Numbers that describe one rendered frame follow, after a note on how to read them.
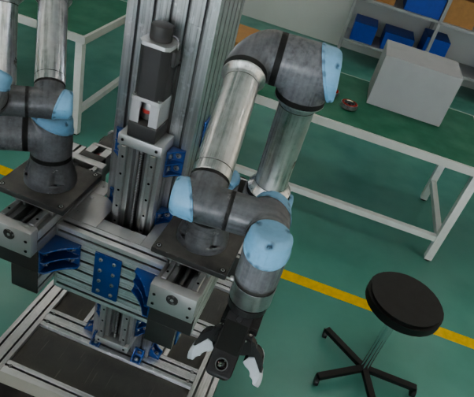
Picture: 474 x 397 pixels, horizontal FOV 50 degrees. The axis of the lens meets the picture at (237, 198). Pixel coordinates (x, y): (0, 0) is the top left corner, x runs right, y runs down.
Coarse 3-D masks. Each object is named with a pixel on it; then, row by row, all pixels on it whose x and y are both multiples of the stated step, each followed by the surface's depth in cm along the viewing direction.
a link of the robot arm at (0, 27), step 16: (0, 0) 132; (16, 0) 135; (0, 16) 133; (16, 16) 136; (0, 32) 133; (16, 32) 137; (0, 48) 134; (16, 48) 138; (0, 64) 134; (16, 64) 139; (16, 80) 140; (0, 128) 135; (16, 128) 137; (0, 144) 138; (16, 144) 138
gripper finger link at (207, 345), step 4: (204, 340) 95; (208, 340) 95; (192, 344) 98; (200, 344) 96; (204, 344) 96; (208, 344) 95; (212, 344) 95; (192, 348) 97; (196, 348) 97; (200, 348) 96; (204, 348) 96; (208, 348) 96; (212, 348) 96; (188, 352) 99; (192, 352) 98; (196, 352) 97; (200, 352) 97; (188, 356) 100; (192, 356) 98; (196, 356) 98
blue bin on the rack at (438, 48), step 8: (424, 32) 630; (432, 32) 624; (440, 32) 633; (424, 40) 613; (440, 40) 601; (448, 40) 610; (424, 48) 610; (432, 48) 608; (440, 48) 606; (448, 48) 604
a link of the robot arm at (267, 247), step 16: (256, 224) 82; (272, 224) 83; (256, 240) 79; (272, 240) 79; (288, 240) 80; (240, 256) 84; (256, 256) 80; (272, 256) 79; (288, 256) 82; (240, 272) 84; (256, 272) 81; (272, 272) 81; (240, 288) 85; (256, 288) 83; (272, 288) 84
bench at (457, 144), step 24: (264, 96) 312; (360, 96) 348; (312, 120) 309; (336, 120) 308; (360, 120) 316; (384, 120) 325; (408, 120) 334; (456, 120) 355; (384, 144) 305; (408, 144) 304; (432, 144) 312; (456, 144) 321; (240, 168) 345; (456, 168) 301; (312, 192) 341; (432, 192) 380; (384, 216) 338; (432, 216) 359; (456, 216) 321; (432, 240) 335
